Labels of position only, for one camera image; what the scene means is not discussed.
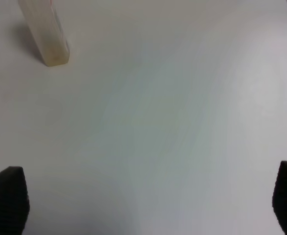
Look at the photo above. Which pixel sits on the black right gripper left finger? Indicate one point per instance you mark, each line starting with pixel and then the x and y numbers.
pixel 14 201

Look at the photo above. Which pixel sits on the pink label drink bottle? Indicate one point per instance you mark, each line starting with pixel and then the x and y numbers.
pixel 45 27

